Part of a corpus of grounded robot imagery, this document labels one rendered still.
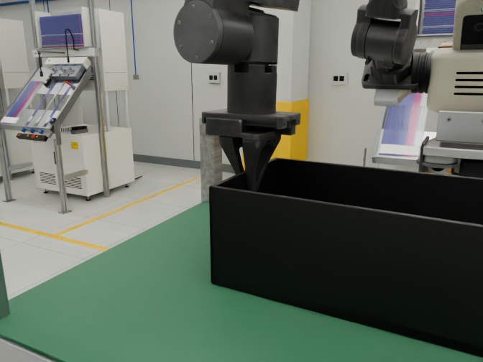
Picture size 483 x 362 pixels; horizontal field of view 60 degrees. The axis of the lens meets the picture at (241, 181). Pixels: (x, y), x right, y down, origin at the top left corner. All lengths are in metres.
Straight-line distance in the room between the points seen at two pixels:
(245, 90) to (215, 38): 0.09
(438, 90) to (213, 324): 0.70
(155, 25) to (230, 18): 5.07
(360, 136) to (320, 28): 1.16
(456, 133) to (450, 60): 0.14
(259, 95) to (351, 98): 3.97
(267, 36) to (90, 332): 0.34
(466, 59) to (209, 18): 0.63
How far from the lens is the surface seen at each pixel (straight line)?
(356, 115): 4.43
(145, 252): 0.56
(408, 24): 0.85
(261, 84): 0.47
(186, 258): 0.54
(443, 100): 0.96
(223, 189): 0.43
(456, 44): 0.95
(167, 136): 5.45
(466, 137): 0.94
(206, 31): 0.41
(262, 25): 0.47
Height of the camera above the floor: 1.18
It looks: 15 degrees down
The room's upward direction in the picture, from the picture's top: straight up
